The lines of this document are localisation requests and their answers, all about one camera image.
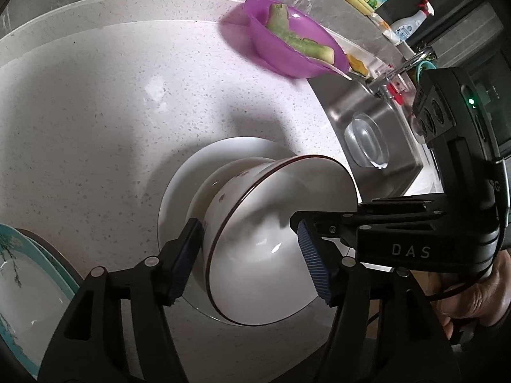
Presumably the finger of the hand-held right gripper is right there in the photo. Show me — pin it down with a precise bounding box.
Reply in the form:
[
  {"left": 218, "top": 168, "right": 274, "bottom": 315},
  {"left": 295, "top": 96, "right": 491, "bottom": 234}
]
[{"left": 289, "top": 196, "right": 452, "bottom": 248}]

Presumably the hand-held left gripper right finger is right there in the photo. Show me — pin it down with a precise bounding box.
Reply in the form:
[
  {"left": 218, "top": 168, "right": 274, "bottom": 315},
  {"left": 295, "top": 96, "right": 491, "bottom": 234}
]
[{"left": 297, "top": 221, "right": 454, "bottom": 383}]

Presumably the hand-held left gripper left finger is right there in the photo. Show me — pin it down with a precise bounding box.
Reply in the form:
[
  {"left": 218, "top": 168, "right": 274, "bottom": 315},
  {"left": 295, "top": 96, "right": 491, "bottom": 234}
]
[{"left": 38, "top": 217, "right": 204, "bottom": 383}]

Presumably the floral white bowl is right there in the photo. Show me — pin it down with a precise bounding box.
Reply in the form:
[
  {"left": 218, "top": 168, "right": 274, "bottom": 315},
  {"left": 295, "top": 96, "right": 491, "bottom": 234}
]
[{"left": 192, "top": 155, "right": 359, "bottom": 326}]

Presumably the shallow white bowl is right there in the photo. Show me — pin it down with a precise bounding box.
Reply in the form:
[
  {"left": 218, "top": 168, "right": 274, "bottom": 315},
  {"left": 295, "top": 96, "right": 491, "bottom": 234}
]
[{"left": 157, "top": 137, "right": 362, "bottom": 322}]

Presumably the small teal rimmed plate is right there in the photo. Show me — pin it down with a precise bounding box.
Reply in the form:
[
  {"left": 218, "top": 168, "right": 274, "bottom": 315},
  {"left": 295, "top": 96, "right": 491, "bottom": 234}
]
[{"left": 0, "top": 223, "right": 76, "bottom": 381}]

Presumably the person's right hand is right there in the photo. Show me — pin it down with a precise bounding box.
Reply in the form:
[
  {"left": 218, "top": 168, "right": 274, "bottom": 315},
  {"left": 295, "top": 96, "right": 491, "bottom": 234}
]
[{"left": 437, "top": 249, "right": 511, "bottom": 342}]

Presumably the clear glass bowl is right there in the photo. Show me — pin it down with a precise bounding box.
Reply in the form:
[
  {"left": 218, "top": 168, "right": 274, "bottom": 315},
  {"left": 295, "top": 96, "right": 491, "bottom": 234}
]
[{"left": 344, "top": 112, "right": 390, "bottom": 169}]

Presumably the stainless steel sink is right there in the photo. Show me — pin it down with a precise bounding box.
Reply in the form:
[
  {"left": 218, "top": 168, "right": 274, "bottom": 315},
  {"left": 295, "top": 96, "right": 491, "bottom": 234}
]
[{"left": 309, "top": 32, "right": 426, "bottom": 204}]

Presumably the chrome faucet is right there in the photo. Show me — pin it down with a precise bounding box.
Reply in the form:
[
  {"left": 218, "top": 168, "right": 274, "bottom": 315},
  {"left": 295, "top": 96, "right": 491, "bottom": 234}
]
[{"left": 367, "top": 46, "right": 438, "bottom": 96}]

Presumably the green vegetable piece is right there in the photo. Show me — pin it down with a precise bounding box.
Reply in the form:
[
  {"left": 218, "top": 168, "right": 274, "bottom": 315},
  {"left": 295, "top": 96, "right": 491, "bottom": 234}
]
[
  {"left": 281, "top": 32, "right": 335, "bottom": 64},
  {"left": 265, "top": 3, "right": 294, "bottom": 36}
]

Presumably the purple plastic bowl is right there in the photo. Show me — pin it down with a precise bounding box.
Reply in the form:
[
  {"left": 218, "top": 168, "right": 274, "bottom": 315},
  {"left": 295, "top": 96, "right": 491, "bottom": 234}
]
[{"left": 219, "top": 0, "right": 350, "bottom": 79}]

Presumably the white spray bottle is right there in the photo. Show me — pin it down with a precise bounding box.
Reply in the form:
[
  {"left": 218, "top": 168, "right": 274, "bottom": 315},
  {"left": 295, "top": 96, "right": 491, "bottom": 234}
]
[{"left": 389, "top": 0, "right": 436, "bottom": 44}]

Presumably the black cable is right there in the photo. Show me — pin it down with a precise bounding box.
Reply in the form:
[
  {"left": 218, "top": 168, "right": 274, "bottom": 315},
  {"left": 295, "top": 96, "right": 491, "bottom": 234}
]
[{"left": 429, "top": 271, "right": 504, "bottom": 302}]

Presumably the teal ring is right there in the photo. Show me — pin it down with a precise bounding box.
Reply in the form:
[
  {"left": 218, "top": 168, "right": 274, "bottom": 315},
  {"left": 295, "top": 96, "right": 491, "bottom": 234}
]
[{"left": 415, "top": 61, "right": 437, "bottom": 84}]

